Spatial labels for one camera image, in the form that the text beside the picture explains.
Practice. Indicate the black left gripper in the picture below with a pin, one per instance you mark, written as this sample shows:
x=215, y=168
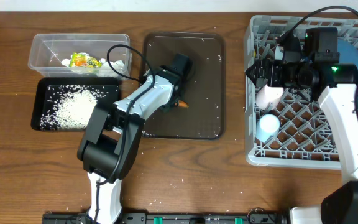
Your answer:
x=177, y=97

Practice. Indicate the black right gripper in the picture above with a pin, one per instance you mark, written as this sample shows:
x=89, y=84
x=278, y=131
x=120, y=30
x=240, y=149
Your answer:
x=266, y=73

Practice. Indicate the orange carrot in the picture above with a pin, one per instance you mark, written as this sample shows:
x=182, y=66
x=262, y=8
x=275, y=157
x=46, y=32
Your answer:
x=181, y=104

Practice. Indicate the light blue bowl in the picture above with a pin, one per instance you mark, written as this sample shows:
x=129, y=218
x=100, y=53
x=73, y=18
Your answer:
x=279, y=51

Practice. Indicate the pink plastic cup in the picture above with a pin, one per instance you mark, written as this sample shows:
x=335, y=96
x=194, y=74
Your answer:
x=268, y=96

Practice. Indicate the light blue plastic cup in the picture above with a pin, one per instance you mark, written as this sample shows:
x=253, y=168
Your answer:
x=267, y=127

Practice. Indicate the dark blue plate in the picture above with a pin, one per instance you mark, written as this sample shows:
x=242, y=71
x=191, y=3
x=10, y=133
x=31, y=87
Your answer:
x=348, y=53

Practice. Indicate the yellow snack wrapper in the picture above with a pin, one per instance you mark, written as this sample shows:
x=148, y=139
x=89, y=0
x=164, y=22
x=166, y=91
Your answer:
x=83, y=60

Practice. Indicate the white rice grains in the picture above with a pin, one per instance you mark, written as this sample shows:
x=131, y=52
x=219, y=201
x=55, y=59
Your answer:
x=69, y=107

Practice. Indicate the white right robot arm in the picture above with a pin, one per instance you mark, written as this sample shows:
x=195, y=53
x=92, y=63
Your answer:
x=316, y=65

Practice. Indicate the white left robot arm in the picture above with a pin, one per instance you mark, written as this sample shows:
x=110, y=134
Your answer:
x=109, y=146

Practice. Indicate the grey dishwasher rack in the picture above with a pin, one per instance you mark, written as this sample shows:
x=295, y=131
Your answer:
x=304, y=139

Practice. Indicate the dark brown serving tray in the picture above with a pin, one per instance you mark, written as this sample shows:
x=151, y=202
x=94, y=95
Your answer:
x=203, y=115

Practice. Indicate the black tray bin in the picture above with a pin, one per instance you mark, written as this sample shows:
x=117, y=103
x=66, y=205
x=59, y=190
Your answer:
x=110, y=83

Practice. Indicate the clear plastic bin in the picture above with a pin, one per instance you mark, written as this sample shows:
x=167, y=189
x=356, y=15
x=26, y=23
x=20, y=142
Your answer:
x=50, y=55

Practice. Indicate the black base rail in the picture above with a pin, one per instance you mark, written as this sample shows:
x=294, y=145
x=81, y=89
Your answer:
x=254, y=216

